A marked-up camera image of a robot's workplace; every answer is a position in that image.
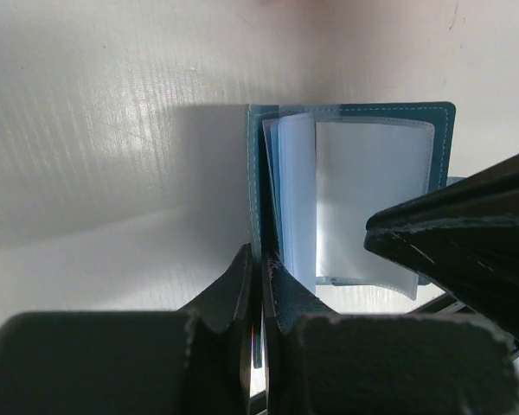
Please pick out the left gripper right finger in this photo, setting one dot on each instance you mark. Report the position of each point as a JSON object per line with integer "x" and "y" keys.
{"x": 322, "y": 362}

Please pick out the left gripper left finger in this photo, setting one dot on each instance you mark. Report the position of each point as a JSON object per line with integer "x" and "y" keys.
{"x": 195, "y": 360}

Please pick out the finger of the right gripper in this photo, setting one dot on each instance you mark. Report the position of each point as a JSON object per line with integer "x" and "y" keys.
{"x": 464, "y": 237}

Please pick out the blue leather card holder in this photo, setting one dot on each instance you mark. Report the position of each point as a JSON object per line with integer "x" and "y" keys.
{"x": 317, "y": 173}

